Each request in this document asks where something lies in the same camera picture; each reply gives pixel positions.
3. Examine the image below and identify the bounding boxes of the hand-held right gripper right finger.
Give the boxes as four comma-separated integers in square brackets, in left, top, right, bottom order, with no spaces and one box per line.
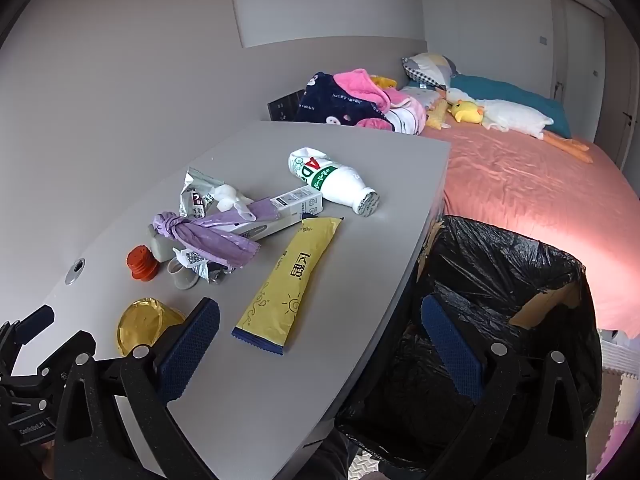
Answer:
[421,294,588,480]

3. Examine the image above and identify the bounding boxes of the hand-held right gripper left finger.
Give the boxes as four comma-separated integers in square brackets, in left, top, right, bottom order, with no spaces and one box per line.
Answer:
[52,297,221,480]

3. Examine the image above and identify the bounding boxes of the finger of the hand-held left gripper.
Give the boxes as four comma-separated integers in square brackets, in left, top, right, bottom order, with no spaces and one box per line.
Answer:
[5,360,68,396]
[0,305,55,361]

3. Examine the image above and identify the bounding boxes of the grey pipe elbow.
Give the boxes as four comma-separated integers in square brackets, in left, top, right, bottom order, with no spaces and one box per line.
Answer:
[167,257,201,291]

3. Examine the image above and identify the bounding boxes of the silver foil wrapper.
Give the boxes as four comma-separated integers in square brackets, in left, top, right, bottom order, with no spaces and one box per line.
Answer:
[172,246,236,286]

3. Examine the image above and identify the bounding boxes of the black trash bag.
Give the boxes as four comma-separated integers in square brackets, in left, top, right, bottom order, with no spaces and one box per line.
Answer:
[335,215,603,480]

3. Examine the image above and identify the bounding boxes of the red ribbed bottle cap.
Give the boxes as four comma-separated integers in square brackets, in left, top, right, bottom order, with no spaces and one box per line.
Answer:
[126,244,160,282]

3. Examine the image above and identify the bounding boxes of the purple plastic bag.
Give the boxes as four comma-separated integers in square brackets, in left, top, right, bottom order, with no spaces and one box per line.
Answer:
[151,196,282,270]

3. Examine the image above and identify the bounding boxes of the yellow snack packet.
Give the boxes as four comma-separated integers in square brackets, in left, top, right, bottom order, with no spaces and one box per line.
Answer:
[231,216,345,356]

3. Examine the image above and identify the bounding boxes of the mint foil wrapper red label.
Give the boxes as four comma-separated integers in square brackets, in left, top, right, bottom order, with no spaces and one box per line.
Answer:
[179,166,226,221]

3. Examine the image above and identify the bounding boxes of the white tissue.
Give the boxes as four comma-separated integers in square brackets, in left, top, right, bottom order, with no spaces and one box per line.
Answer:
[209,183,257,222]

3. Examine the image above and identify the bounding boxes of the long white carton box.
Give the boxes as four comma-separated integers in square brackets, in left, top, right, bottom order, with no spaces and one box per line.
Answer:
[227,185,325,239]

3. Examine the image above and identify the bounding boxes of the white milk bottle green label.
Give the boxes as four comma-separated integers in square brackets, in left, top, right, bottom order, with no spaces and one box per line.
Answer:
[287,146,382,218]

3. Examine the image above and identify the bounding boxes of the dark cloth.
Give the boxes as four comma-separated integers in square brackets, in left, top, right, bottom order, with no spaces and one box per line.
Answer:
[315,430,362,480]

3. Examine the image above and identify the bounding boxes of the bed with pink sheet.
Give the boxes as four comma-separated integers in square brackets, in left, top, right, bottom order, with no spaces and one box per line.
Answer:
[420,125,640,341]

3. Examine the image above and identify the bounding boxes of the pastel foam floor mat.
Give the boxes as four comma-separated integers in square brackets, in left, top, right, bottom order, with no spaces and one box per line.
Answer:
[585,330,640,478]

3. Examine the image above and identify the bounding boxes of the corn plush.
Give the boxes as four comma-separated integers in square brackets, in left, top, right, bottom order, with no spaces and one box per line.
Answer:
[425,97,451,133]

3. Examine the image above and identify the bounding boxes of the yellow duck plush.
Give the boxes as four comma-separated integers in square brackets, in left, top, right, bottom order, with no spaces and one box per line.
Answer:
[447,101,486,126]

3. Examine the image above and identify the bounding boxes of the white pink striped blanket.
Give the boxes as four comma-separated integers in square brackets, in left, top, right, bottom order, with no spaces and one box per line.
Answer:
[385,87,428,136]

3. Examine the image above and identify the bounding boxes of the white goose plush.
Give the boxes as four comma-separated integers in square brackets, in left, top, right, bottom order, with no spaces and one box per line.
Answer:
[445,87,593,163]

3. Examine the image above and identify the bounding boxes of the pale printed pillow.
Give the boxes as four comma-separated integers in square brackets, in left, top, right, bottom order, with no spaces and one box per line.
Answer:
[400,85,441,111]

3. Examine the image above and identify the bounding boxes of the teal pillow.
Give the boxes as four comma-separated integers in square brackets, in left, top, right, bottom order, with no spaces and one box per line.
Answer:
[450,74,571,138]

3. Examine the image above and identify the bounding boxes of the navy printed blanket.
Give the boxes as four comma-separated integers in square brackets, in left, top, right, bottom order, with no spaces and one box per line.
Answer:
[294,71,391,128]

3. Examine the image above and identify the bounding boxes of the pink fleece blanket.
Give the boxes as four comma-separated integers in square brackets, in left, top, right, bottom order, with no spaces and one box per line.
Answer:
[333,67,391,111]

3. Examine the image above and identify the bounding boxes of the checked patchwork pillow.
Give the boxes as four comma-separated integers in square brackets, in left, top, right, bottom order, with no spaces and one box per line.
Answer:
[401,52,458,86]

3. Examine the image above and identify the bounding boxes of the white room door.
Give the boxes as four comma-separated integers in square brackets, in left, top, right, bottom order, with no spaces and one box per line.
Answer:
[595,10,640,161]

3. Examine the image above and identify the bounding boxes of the white closet doors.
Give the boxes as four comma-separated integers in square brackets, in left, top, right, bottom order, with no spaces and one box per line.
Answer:
[550,0,608,111]

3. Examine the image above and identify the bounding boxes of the black switch panel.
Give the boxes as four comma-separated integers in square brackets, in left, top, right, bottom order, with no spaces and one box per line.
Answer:
[267,89,306,122]

